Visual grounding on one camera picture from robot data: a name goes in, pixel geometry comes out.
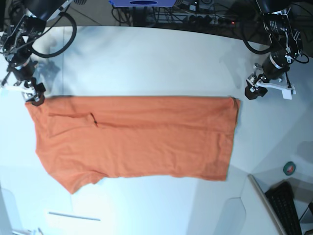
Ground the orange t-shirt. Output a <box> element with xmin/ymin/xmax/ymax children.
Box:
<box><xmin>25</xmin><ymin>96</ymin><xmax>241</xmax><ymax>194</ymax></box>

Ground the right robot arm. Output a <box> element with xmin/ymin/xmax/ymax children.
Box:
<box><xmin>0</xmin><ymin>0</ymin><xmax>77</xmax><ymax>106</ymax></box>

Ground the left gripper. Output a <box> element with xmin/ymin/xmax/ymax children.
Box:
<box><xmin>245</xmin><ymin>52</ymin><xmax>293</xmax><ymax>100</ymax></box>

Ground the blue box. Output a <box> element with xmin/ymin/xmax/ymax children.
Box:
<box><xmin>109</xmin><ymin>0</ymin><xmax>183</xmax><ymax>7</ymax></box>

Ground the black power strip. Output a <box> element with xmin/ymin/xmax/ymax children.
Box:
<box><xmin>188</xmin><ymin>15</ymin><xmax>236</xmax><ymax>26</ymax></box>

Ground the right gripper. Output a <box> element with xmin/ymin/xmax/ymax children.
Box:
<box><xmin>1</xmin><ymin>58</ymin><xmax>46</xmax><ymax>106</ymax></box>

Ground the green tape roll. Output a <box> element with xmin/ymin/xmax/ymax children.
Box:
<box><xmin>283</xmin><ymin>161</ymin><xmax>296</xmax><ymax>176</ymax></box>

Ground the black keyboard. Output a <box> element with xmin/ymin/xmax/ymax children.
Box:
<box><xmin>265</xmin><ymin>181</ymin><xmax>302</xmax><ymax>235</ymax></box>

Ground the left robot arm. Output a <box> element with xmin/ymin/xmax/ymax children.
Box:
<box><xmin>240</xmin><ymin>0</ymin><xmax>304</xmax><ymax>100</ymax></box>

